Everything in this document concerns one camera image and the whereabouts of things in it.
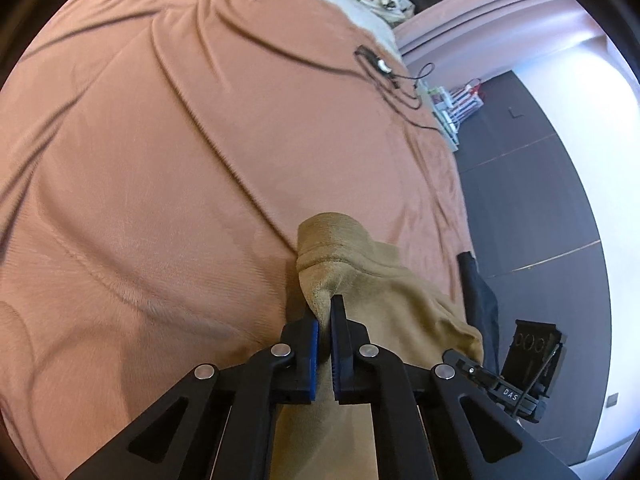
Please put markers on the orange brown bed blanket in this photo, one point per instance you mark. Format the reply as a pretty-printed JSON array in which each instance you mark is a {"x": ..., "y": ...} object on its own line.
[{"x": 157, "y": 160}]

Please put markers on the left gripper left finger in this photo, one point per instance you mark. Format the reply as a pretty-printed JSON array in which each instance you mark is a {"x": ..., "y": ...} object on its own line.
[{"x": 215, "y": 424}]

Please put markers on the pink curtain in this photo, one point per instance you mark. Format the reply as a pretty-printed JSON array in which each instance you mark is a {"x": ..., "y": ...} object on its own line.
[{"x": 480, "y": 39}]

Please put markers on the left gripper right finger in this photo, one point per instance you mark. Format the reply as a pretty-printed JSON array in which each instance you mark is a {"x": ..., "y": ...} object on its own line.
[{"x": 452, "y": 421}]

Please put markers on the olive brown garment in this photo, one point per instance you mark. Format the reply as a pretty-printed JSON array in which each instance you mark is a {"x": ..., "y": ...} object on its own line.
[{"x": 402, "y": 312}]

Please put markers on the white storage rack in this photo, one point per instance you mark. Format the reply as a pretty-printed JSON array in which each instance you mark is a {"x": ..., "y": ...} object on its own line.
[{"x": 452, "y": 107}]

